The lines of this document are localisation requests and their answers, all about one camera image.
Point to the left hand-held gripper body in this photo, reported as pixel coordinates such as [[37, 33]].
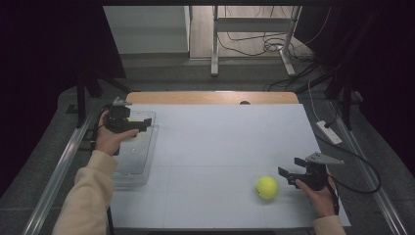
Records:
[[119, 119]]

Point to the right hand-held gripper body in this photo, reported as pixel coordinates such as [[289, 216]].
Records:
[[313, 178]]

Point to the clear plastic container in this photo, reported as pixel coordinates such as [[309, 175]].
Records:
[[137, 156]]

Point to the person's right hand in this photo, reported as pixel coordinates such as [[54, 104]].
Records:
[[321, 200]]

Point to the person's left hand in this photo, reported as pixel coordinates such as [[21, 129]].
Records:
[[111, 142]]

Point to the black floor plate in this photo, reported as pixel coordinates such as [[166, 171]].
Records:
[[88, 139]]

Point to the white power strip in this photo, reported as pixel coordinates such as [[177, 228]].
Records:
[[329, 133]]

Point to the black stand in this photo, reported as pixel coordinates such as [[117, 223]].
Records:
[[81, 101], [346, 104]]

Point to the wooden table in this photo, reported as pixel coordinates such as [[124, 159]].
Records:
[[195, 98]]

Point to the white table sheet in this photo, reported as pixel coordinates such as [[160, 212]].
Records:
[[212, 192]]

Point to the white cabinet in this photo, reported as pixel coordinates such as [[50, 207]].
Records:
[[147, 29]]

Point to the dark curtain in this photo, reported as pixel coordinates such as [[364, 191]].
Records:
[[385, 65], [42, 65]]

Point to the metal floor rail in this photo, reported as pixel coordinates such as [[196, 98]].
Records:
[[375, 186], [55, 182]]

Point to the white metal desk frame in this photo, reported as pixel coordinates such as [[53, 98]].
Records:
[[251, 24]]

